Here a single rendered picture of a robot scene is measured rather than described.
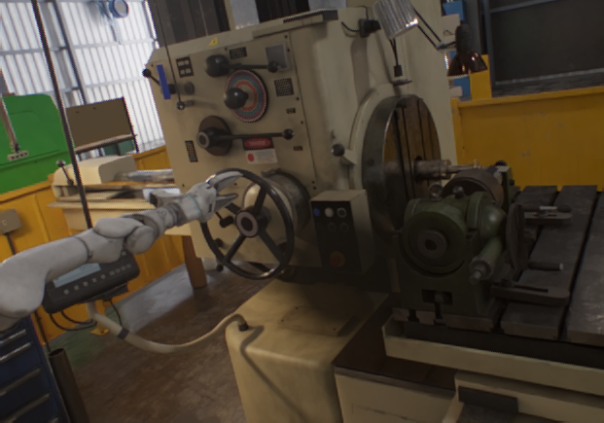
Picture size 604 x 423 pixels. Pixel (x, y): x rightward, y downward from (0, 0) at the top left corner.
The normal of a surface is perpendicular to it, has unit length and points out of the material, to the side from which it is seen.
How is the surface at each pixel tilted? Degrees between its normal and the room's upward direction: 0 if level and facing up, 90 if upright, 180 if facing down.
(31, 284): 62
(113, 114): 90
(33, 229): 90
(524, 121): 90
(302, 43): 90
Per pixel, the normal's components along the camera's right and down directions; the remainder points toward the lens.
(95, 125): 0.83, 0.00
